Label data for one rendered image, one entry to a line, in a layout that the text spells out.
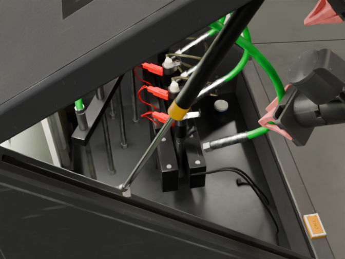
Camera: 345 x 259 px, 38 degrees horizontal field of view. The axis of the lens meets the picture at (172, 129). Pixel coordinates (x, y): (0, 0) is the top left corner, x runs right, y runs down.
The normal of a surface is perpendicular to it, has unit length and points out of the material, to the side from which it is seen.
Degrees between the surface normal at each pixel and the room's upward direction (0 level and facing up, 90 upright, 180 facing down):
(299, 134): 45
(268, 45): 0
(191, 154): 0
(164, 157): 0
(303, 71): 50
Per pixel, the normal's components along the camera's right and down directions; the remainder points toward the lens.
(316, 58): -0.76, -0.52
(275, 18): 0.00, -0.65
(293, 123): 0.51, -0.09
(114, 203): 0.67, -0.57
